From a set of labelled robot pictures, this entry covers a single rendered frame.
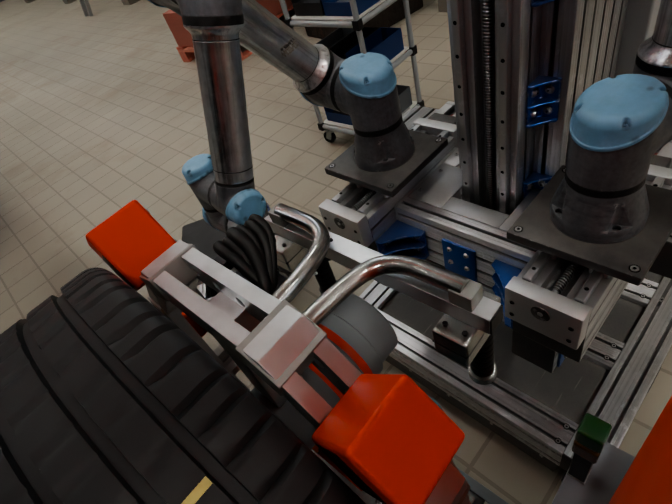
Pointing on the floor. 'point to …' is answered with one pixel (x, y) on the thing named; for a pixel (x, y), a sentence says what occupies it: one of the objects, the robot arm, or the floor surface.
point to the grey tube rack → (345, 41)
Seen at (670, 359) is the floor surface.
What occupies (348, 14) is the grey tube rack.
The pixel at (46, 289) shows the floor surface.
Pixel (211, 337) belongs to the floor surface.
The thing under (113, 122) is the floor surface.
